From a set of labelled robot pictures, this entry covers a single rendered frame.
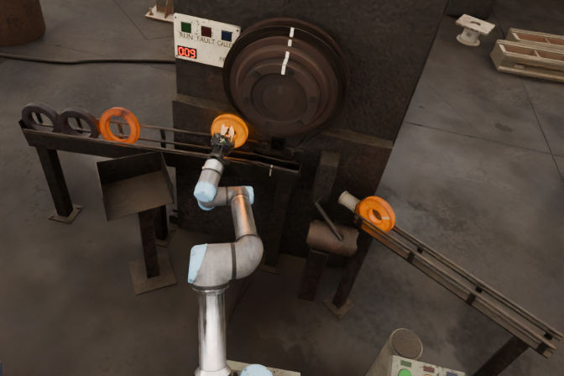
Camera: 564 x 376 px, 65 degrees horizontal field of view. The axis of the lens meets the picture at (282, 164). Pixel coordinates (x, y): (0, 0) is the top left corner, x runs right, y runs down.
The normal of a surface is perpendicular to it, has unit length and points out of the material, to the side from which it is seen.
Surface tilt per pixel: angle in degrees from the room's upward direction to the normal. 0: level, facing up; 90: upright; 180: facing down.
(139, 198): 5
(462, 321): 0
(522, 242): 0
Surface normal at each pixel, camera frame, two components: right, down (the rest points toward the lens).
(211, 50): -0.19, 0.65
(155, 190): 0.04, -0.71
